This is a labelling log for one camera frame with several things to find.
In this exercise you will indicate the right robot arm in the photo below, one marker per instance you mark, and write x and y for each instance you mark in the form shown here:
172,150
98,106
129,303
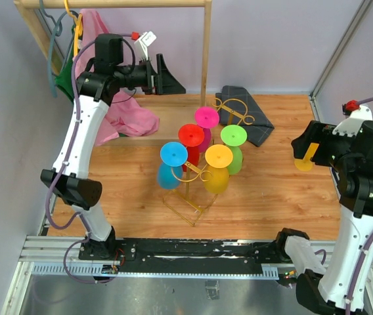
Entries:
354,213

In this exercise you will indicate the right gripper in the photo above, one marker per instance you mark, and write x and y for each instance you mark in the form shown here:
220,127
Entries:
317,132

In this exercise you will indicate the yellow hanger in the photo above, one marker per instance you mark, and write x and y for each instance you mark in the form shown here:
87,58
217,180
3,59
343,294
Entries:
78,27

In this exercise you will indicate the green garment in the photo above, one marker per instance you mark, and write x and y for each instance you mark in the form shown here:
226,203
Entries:
63,80

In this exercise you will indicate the green wine glass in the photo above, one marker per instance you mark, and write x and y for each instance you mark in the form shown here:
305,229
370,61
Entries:
233,137

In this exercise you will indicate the blue-grey hanger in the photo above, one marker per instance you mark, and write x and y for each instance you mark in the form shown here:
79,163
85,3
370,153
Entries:
56,32

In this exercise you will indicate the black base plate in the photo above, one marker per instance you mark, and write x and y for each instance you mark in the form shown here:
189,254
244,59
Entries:
185,256

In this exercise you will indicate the pink wine glass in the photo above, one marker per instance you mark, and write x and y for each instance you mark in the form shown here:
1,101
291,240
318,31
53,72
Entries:
207,118

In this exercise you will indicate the wooden clothes rack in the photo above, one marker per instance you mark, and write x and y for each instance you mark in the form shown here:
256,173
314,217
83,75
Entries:
172,110

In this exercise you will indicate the aluminium frame rail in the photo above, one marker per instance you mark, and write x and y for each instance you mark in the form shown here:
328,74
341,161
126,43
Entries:
59,254

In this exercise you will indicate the grey folded cloth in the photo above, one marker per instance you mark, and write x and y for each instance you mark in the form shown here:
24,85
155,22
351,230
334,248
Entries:
260,128

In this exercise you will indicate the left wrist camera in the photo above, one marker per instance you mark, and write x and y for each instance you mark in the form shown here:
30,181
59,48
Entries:
142,43

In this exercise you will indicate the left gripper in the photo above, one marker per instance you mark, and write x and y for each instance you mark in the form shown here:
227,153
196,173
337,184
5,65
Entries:
166,83

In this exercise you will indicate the red wine glass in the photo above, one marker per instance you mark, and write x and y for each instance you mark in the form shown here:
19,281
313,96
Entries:
191,136

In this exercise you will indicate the gold wire glass rack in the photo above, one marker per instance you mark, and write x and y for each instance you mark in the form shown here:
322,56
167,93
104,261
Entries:
191,173

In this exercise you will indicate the pink garment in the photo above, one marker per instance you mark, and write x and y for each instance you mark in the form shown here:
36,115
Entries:
125,116

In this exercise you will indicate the blue wine glass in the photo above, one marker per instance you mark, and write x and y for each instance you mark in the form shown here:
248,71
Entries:
173,156

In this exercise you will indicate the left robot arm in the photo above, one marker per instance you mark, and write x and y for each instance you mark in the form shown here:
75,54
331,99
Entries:
94,90

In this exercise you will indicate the orange wine glass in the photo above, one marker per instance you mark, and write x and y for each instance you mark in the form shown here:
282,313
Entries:
216,178
305,164

